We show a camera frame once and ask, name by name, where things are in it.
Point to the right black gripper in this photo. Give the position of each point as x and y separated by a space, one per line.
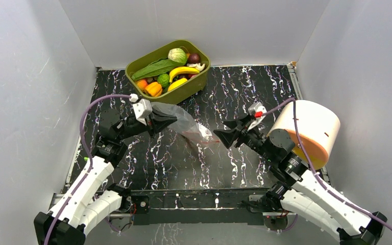
240 134

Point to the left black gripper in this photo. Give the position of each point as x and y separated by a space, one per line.
160 121

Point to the clear zip top bag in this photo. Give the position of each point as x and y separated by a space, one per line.
186 125

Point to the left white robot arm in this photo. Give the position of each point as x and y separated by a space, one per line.
91 186

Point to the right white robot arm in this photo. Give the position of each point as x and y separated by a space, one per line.
298 190

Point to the orange bell pepper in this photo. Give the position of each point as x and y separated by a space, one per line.
153 89

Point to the lower yellow banana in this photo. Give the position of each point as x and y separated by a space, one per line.
176 84

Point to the yellow banana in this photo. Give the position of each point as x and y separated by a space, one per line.
182 70
176 84

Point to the small orange fruit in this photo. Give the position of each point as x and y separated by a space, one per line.
142 84

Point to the green bumpy lime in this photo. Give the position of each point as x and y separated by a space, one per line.
163 80

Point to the olive green plastic bin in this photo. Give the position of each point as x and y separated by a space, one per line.
194 84

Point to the green leafy vegetable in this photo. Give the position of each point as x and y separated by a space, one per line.
156 68

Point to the upper yellow banana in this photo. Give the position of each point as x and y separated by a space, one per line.
182 70

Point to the green white cabbage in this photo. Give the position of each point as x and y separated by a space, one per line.
177 55

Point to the dark purple fruit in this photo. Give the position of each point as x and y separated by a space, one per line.
193 58

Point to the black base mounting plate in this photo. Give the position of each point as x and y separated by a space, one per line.
204 206

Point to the white orange cylinder drum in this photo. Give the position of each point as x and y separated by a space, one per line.
318 128

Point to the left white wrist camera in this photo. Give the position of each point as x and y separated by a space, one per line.
142 109

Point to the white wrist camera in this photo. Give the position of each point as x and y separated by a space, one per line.
256 112
142 109

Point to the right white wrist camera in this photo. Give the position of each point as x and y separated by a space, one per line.
256 112

